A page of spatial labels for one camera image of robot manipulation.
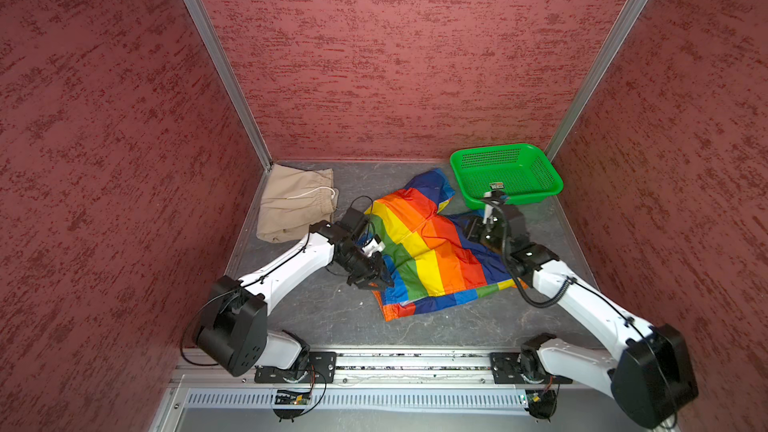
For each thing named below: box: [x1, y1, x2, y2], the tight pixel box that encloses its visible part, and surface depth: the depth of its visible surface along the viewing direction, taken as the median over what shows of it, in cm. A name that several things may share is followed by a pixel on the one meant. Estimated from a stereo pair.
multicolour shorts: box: [361, 169, 529, 321], surface depth 91 cm
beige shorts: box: [256, 163, 339, 243], surface depth 108 cm
